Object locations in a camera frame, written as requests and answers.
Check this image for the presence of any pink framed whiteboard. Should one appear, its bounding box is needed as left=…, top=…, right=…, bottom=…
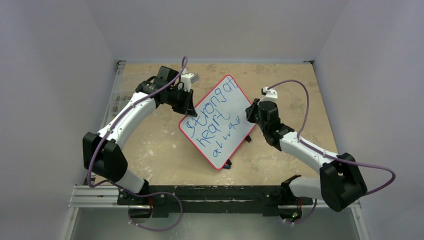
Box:
left=178, top=74, right=255, bottom=170

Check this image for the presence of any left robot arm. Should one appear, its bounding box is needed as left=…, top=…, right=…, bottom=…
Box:
left=82, top=66, right=199, bottom=195

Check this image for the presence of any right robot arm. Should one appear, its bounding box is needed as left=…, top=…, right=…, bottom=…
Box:
left=245, top=98, right=368, bottom=212

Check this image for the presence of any clear plastic screw box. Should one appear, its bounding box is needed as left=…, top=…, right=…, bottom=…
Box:
left=109, top=74, right=141, bottom=119

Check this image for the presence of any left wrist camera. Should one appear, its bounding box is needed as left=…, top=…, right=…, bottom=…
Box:
left=176, top=68, right=200, bottom=92

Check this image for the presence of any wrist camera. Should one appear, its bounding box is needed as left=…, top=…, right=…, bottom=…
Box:
left=259, top=87, right=278, bottom=103
left=176, top=68, right=200, bottom=92

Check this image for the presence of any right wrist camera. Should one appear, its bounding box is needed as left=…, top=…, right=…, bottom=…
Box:
left=259, top=87, right=278, bottom=103

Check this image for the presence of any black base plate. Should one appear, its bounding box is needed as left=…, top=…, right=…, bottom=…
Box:
left=117, top=184, right=302, bottom=218

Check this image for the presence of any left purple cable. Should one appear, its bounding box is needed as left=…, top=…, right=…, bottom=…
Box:
left=86, top=55, right=189, bottom=232

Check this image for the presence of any purple cable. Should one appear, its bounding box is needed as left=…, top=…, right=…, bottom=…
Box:
left=266, top=79, right=397, bottom=226
left=86, top=55, right=189, bottom=232

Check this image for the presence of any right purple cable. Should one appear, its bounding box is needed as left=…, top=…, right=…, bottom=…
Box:
left=266, top=79, right=397, bottom=226

